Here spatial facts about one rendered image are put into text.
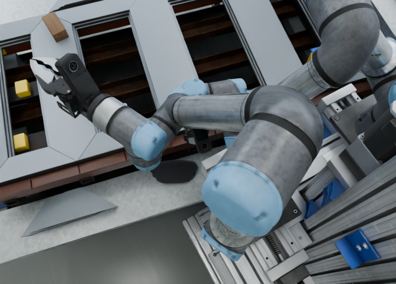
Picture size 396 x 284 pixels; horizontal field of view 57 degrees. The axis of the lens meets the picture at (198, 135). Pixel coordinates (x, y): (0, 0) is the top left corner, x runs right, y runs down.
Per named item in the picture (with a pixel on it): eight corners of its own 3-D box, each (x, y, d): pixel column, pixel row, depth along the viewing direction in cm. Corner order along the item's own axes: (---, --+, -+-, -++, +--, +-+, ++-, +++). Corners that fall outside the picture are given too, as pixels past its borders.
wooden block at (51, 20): (45, 25, 163) (40, 16, 159) (58, 19, 165) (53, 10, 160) (56, 43, 159) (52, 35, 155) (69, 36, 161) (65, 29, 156)
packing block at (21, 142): (15, 139, 149) (10, 135, 146) (27, 136, 150) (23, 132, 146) (17, 152, 147) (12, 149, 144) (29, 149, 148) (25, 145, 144)
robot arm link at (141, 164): (177, 145, 94) (174, 126, 84) (149, 179, 90) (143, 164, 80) (152, 128, 96) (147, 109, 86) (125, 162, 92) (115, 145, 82)
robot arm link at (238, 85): (249, 117, 110) (213, 123, 109) (240, 85, 114) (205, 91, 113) (253, 104, 103) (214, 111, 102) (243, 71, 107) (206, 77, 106)
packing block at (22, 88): (18, 86, 160) (14, 82, 156) (30, 83, 160) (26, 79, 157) (20, 98, 157) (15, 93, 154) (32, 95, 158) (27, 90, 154)
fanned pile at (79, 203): (17, 208, 148) (12, 206, 144) (113, 180, 152) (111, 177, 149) (20, 238, 143) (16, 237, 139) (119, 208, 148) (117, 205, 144)
